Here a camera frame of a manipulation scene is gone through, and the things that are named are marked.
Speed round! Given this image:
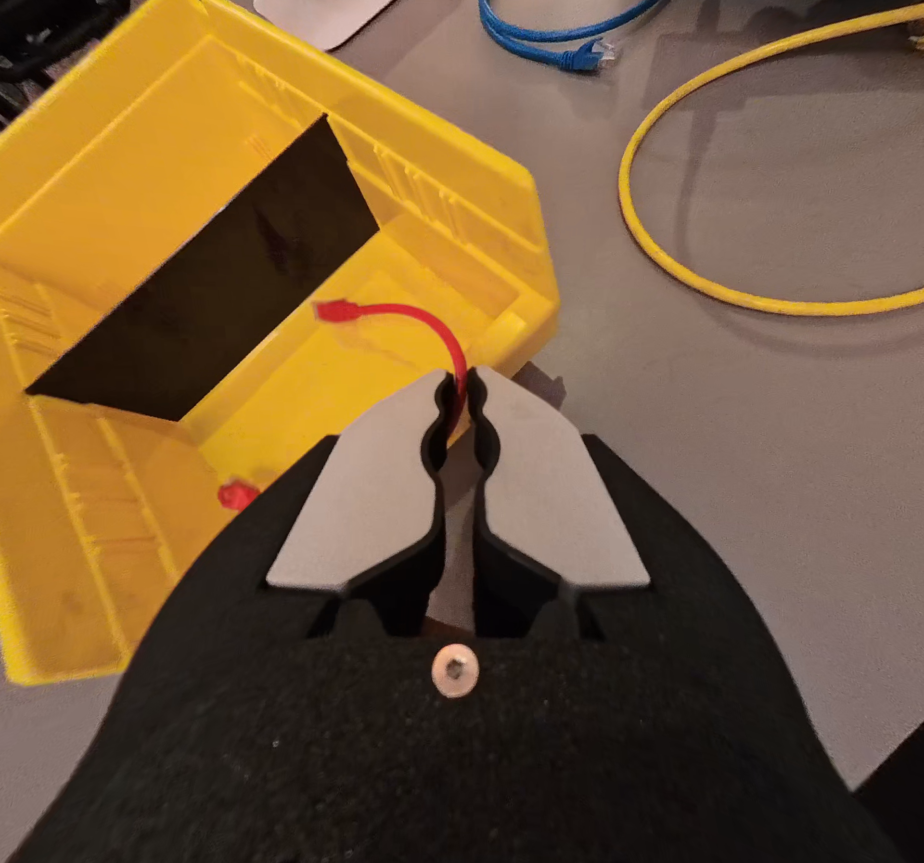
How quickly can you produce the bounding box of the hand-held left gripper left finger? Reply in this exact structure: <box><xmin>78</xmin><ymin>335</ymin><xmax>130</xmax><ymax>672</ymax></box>
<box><xmin>266</xmin><ymin>368</ymin><xmax>466</xmax><ymax>639</ymax></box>

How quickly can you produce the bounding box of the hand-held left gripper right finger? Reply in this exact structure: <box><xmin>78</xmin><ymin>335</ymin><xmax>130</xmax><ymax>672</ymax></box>
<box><xmin>465</xmin><ymin>365</ymin><xmax>652</xmax><ymax>639</ymax></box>

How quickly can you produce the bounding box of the red ethernet cable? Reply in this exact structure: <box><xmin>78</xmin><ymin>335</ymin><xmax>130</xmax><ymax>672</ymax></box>
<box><xmin>217</xmin><ymin>298</ymin><xmax>472</xmax><ymax>512</ymax></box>

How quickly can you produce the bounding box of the yellow ethernet cable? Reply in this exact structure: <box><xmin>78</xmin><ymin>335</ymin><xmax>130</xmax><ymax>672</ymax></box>
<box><xmin>617</xmin><ymin>1</ymin><xmax>924</xmax><ymax>318</ymax></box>

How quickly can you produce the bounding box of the yellow plastic bin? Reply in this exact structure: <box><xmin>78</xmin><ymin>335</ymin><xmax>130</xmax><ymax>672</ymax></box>
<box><xmin>0</xmin><ymin>0</ymin><xmax>563</xmax><ymax>687</ymax></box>

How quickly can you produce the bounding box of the blue ethernet cable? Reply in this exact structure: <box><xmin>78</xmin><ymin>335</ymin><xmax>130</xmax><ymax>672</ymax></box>
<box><xmin>476</xmin><ymin>0</ymin><xmax>704</xmax><ymax>75</ymax></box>

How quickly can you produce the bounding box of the black bin divider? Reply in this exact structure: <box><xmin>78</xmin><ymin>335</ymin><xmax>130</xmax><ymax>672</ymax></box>
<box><xmin>24</xmin><ymin>114</ymin><xmax>382</xmax><ymax>424</ymax></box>

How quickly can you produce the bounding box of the black office chair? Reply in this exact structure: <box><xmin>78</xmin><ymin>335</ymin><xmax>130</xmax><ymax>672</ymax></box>
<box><xmin>0</xmin><ymin>0</ymin><xmax>136</xmax><ymax>128</ymax></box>

